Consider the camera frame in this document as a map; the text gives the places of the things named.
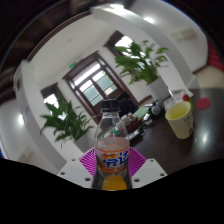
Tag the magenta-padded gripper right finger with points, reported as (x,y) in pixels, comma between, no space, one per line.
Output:
(148,171)

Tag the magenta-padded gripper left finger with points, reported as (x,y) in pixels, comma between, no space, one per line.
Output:
(75,171)

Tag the orange soda plastic bottle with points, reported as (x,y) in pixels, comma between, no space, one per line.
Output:
(112,156)

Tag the small black box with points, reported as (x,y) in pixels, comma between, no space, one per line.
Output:
(137,133)

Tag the potted green plant white pot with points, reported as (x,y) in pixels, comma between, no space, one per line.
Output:
(141,65)
(68,123)

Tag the brown snack basket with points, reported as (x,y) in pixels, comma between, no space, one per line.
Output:
(133,121)

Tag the pale yellow cup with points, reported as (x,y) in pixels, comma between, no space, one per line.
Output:
(181,123)

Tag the green notebook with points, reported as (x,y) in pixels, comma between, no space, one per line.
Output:
(141,113)

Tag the grey microphones pair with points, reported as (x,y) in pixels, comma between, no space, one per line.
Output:
(154,110)

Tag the black chair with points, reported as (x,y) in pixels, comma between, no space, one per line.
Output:
(127,106)

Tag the dark-framed window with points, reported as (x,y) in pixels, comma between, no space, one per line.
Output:
(122,41)
(51,98)

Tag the white printed paper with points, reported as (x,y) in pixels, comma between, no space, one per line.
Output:
(176,96)

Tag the flat round red coaster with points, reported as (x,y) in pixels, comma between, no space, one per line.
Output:
(203,103)

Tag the dark wooden double door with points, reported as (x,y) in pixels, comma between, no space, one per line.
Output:
(95,83)

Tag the green exit sign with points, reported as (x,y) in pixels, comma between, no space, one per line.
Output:
(72,65)

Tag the red carpeted staircase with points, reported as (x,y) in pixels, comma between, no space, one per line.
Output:
(215,56)

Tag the white wall radiator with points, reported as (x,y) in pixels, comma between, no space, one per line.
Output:
(186,34)

